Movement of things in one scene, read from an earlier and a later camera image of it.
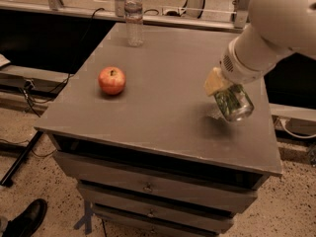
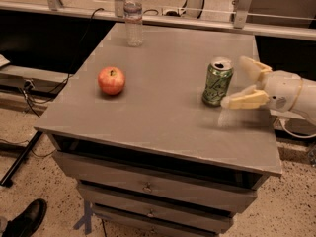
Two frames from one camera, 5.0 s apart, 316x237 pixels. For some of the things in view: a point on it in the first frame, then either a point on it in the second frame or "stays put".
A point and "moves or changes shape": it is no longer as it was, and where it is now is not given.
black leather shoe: x=28 y=221 stays put
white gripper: x=237 y=70 → x=282 y=90
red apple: x=112 y=80 stays put
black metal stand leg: x=14 y=166 stays put
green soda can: x=234 y=102 moves or changes shape
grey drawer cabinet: x=155 y=159 stays put
